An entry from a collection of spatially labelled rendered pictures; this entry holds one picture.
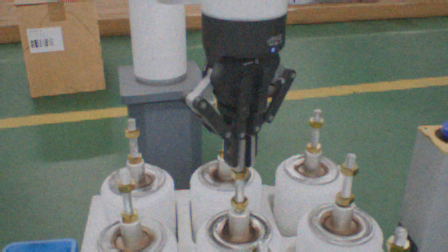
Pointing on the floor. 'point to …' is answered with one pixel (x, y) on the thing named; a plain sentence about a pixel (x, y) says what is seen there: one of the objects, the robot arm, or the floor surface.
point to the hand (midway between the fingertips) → (240, 150)
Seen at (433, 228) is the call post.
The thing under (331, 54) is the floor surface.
